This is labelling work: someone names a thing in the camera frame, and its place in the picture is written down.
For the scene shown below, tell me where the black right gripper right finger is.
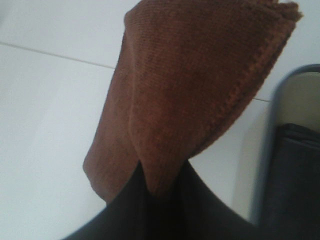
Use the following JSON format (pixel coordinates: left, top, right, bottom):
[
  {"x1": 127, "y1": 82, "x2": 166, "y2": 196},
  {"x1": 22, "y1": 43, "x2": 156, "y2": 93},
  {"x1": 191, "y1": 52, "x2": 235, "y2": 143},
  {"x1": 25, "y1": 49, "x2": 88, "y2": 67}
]
[{"x1": 159, "y1": 159, "x2": 261, "y2": 240}]

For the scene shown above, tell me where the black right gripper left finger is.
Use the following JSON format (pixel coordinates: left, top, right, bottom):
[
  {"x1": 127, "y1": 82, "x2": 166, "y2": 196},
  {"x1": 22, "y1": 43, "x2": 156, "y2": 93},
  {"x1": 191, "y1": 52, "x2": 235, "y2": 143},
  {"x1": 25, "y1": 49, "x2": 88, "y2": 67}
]
[{"x1": 58, "y1": 166, "x2": 161, "y2": 240}]

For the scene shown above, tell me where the brown towel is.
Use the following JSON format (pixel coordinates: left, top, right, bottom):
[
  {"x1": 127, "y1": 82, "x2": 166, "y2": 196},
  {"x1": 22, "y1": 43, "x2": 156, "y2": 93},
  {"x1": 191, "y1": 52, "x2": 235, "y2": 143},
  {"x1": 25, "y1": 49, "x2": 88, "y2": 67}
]
[{"x1": 83, "y1": 0, "x2": 302, "y2": 202}]

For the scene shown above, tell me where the grey bin with dark cloth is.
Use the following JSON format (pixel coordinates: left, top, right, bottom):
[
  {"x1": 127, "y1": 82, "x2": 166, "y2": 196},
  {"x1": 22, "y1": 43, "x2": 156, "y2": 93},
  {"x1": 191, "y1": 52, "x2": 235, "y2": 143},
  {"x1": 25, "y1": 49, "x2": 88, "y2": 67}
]
[{"x1": 249, "y1": 64, "x2": 320, "y2": 240}]

